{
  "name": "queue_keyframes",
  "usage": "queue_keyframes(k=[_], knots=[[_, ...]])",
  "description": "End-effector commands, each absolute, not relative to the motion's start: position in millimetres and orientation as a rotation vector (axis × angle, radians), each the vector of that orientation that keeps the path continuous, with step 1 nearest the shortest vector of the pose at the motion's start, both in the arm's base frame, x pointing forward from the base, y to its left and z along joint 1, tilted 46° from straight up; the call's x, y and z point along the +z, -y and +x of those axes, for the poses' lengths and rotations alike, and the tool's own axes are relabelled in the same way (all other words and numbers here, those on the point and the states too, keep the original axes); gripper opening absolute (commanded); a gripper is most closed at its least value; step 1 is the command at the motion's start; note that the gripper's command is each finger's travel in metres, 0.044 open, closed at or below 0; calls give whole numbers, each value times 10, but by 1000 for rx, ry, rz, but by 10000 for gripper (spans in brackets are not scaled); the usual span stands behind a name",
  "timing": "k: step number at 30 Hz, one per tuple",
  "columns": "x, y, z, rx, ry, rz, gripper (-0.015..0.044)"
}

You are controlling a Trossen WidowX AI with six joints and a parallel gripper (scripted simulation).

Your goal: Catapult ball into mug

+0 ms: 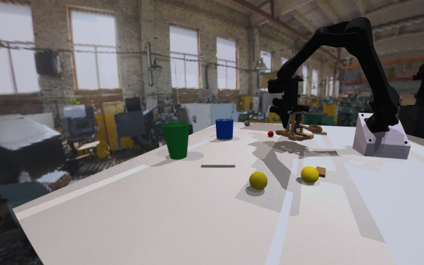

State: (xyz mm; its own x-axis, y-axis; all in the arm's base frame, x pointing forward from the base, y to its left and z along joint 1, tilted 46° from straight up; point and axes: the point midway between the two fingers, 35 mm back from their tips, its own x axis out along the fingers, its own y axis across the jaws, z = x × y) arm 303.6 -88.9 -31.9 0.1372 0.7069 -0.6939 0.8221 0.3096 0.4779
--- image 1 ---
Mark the blue mug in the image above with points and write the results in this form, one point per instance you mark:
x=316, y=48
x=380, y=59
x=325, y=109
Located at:
x=224, y=129

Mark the yellow ball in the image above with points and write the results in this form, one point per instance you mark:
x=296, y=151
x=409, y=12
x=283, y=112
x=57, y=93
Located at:
x=258, y=180
x=309, y=174

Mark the dark green cup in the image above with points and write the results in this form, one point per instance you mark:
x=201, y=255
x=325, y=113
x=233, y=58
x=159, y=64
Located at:
x=176, y=137

